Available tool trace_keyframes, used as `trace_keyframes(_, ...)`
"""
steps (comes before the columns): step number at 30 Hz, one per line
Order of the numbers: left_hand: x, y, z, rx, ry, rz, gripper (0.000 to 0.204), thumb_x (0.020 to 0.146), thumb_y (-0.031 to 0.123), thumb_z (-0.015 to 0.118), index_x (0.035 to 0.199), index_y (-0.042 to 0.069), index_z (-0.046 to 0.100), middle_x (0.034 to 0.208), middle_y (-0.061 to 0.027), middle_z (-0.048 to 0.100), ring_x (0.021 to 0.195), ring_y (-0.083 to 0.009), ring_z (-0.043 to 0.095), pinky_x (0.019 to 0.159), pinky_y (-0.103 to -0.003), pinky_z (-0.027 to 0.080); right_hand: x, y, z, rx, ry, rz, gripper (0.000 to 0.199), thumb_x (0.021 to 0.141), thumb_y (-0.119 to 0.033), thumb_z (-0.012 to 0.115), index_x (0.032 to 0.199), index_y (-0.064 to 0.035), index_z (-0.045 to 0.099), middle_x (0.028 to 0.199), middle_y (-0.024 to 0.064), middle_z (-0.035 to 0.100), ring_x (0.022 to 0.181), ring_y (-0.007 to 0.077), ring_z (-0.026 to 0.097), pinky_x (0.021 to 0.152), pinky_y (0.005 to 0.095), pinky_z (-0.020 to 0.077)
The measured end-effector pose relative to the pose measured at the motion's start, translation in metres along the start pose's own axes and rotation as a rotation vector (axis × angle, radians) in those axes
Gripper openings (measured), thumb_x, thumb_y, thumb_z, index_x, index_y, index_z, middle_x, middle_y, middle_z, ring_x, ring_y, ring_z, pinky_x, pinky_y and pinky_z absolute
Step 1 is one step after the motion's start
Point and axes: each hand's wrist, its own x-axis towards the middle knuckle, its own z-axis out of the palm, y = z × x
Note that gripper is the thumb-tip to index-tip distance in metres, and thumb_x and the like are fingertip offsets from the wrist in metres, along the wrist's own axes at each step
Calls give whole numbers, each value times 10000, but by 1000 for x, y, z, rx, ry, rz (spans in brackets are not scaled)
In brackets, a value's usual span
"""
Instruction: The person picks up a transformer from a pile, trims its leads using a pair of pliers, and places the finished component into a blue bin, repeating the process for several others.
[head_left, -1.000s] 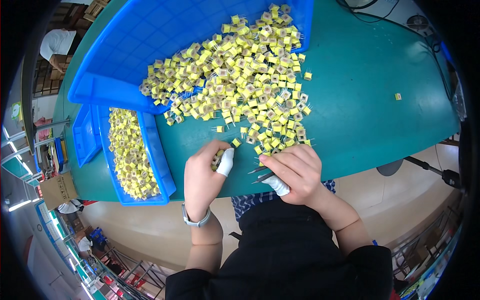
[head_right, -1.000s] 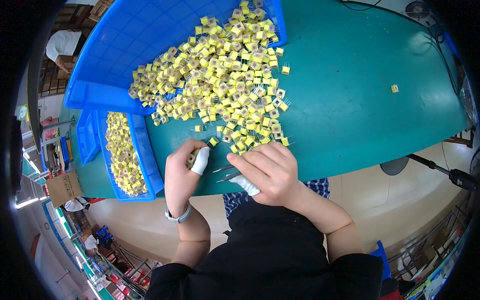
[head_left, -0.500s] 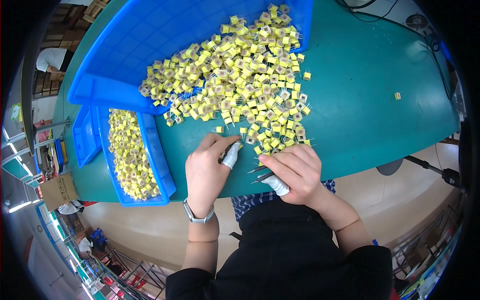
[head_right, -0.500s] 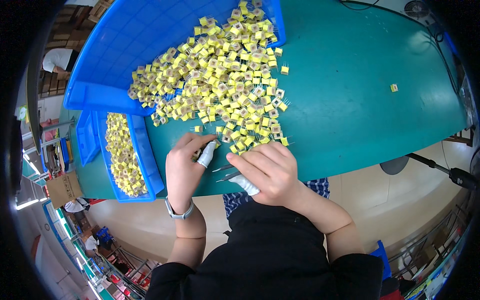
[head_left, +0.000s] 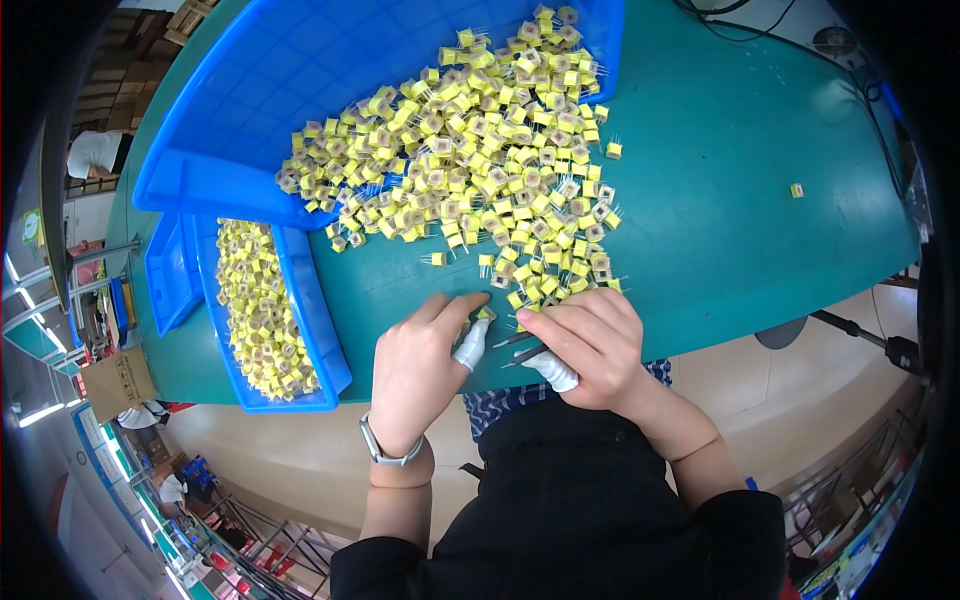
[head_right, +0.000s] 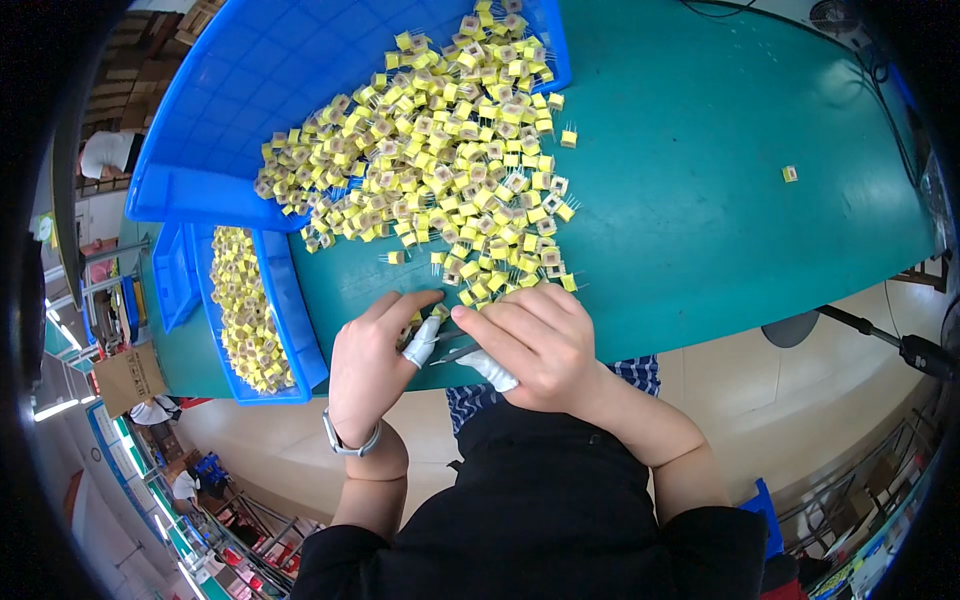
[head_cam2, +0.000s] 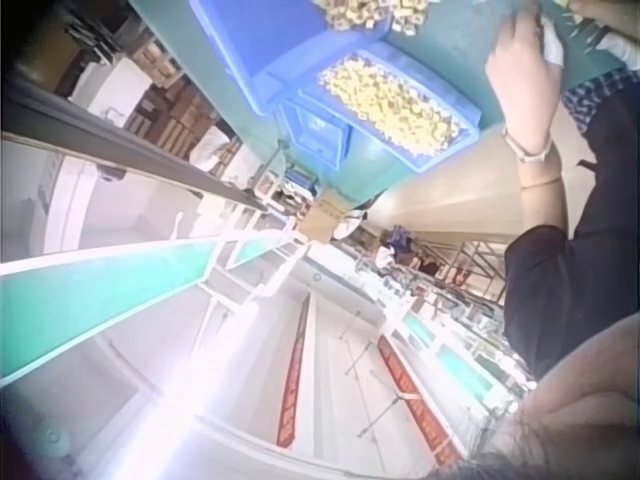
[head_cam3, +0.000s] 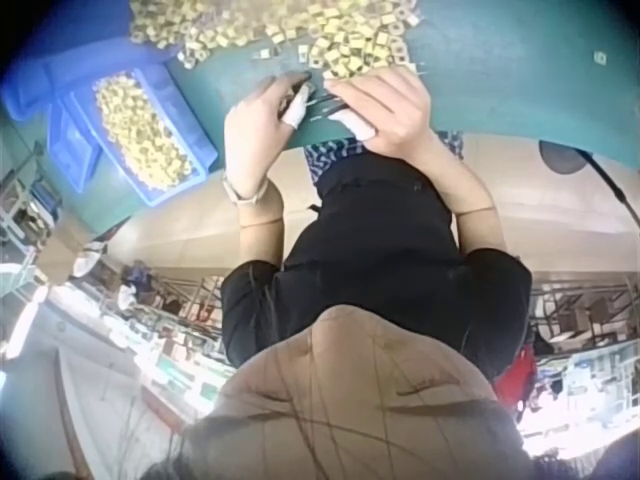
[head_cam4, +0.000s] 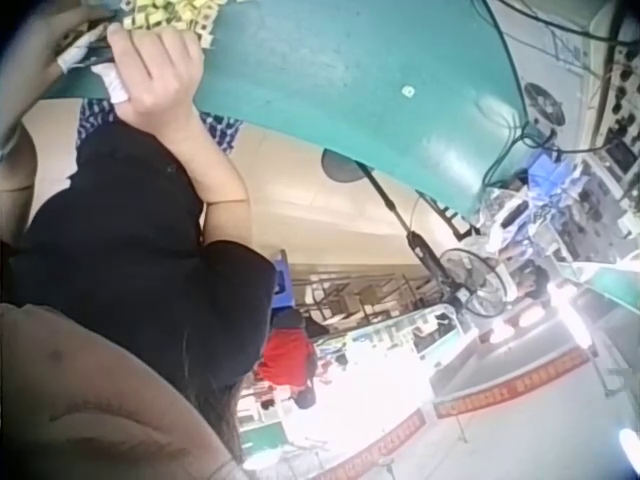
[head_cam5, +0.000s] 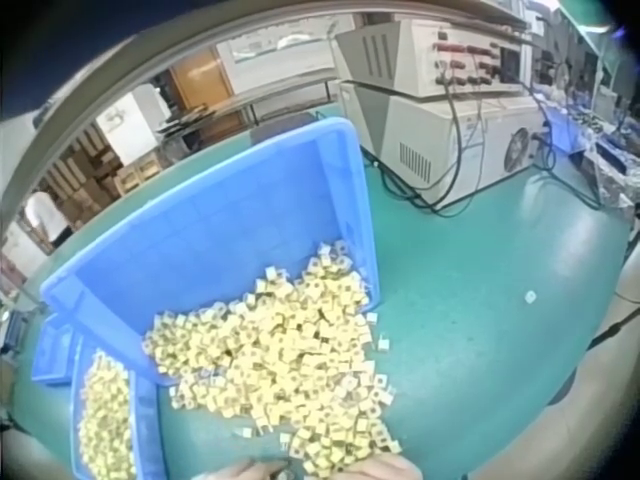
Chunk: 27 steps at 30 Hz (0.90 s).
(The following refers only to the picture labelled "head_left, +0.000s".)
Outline person's right hand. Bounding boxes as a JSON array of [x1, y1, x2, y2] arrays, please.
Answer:
[[515, 288, 655, 414]]

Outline person's left hand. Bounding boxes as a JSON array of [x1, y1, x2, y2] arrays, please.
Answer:
[[369, 291, 498, 456]]

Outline black tweezers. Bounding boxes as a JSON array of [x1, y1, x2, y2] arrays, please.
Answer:
[[491, 330, 553, 370]]

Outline silver wrist watch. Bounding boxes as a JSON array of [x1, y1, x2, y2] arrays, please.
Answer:
[[358, 411, 427, 468]]

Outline blue plastic bin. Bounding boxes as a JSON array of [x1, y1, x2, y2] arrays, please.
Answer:
[[192, 213, 354, 415]]

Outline heap of binned yellow transformers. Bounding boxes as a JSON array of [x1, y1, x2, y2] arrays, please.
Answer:
[[215, 218, 322, 403]]

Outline person's body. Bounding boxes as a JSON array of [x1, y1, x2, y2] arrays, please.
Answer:
[[330, 397, 788, 600]]

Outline pile of yellow transformers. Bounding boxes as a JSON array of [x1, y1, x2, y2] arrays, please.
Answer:
[[273, 3, 628, 313]]

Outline small blue plastic tray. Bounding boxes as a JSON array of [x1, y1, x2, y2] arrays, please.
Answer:
[[143, 211, 206, 338]]

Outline brown cardboard box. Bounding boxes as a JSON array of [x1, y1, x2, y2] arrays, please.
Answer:
[[79, 345, 159, 426]]

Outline large blue plastic tray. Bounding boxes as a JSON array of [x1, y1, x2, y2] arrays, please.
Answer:
[[132, 0, 627, 232]]

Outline metal workbench rack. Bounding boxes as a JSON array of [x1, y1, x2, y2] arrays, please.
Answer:
[[0, 238, 144, 378]]

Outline stack of wooden pallets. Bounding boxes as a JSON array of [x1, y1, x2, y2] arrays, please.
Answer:
[[73, 0, 220, 135]]

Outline metal frame rack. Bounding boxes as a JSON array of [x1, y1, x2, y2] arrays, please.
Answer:
[[161, 480, 354, 600]]

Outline black cables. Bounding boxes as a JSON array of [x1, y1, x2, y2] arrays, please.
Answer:
[[672, 0, 910, 198]]

